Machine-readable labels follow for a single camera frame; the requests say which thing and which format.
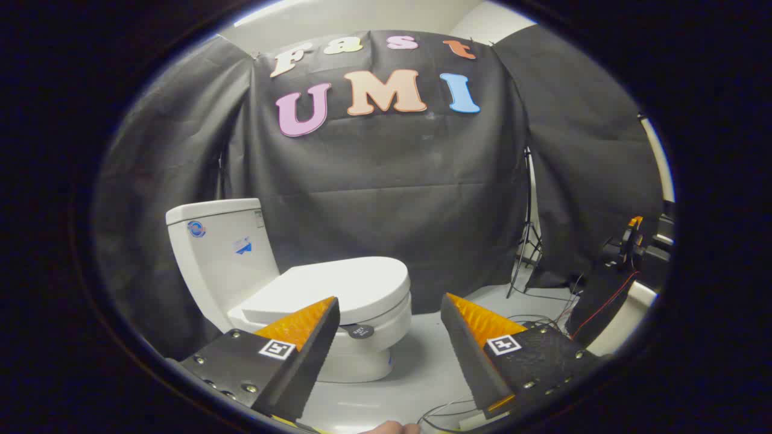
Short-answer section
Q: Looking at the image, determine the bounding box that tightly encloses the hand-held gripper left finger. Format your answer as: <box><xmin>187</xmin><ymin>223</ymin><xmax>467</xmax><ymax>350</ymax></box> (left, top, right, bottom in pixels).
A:
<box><xmin>179</xmin><ymin>295</ymin><xmax>341</xmax><ymax>423</ymax></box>

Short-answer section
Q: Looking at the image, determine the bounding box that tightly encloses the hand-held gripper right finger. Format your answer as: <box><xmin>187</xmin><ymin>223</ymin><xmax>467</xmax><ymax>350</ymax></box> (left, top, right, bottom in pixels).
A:
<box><xmin>440</xmin><ymin>293</ymin><xmax>604</xmax><ymax>420</ymax></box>

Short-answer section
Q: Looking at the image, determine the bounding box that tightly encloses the white toilet lid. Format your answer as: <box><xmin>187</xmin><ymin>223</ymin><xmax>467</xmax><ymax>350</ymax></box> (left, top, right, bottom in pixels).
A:
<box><xmin>241</xmin><ymin>256</ymin><xmax>411</xmax><ymax>326</ymax></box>

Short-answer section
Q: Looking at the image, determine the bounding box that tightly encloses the white toilet seat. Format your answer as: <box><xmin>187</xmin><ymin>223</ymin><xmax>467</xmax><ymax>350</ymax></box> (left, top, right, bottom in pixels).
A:
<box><xmin>228</xmin><ymin>289</ymin><xmax>413</xmax><ymax>338</ymax></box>

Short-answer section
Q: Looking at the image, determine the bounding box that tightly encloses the white toilet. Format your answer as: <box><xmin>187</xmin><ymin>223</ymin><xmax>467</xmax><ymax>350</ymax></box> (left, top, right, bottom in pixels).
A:
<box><xmin>166</xmin><ymin>198</ymin><xmax>413</xmax><ymax>383</ymax></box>

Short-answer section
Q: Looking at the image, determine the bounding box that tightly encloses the dark draped cloth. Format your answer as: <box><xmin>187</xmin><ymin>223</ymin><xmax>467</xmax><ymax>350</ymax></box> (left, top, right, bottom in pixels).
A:
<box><xmin>567</xmin><ymin>265</ymin><xmax>641</xmax><ymax>348</ymax></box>

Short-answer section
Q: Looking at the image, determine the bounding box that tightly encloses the black light stand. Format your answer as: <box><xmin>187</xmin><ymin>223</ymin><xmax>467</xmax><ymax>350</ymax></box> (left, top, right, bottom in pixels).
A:
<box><xmin>507</xmin><ymin>148</ymin><xmax>543</xmax><ymax>299</ymax></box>

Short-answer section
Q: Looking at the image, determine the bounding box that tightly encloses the black backdrop cloth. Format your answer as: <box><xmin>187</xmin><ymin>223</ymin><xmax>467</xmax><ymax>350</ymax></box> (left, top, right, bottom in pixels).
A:
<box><xmin>93</xmin><ymin>29</ymin><xmax>664</xmax><ymax>362</ymax></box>

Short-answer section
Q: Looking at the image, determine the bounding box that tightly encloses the black device with orange part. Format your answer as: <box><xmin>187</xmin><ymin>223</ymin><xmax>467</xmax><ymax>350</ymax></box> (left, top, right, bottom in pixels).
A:
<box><xmin>603</xmin><ymin>216</ymin><xmax>671</xmax><ymax>272</ymax></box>

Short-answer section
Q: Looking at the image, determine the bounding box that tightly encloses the thin grey cable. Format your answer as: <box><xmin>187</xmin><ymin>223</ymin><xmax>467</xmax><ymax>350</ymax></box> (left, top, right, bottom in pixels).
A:
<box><xmin>418</xmin><ymin>397</ymin><xmax>483</xmax><ymax>433</ymax></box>

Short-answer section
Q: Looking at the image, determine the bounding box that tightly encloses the red cable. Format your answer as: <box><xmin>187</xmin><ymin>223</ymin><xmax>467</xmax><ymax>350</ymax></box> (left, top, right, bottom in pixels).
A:
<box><xmin>572</xmin><ymin>271</ymin><xmax>640</xmax><ymax>339</ymax></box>

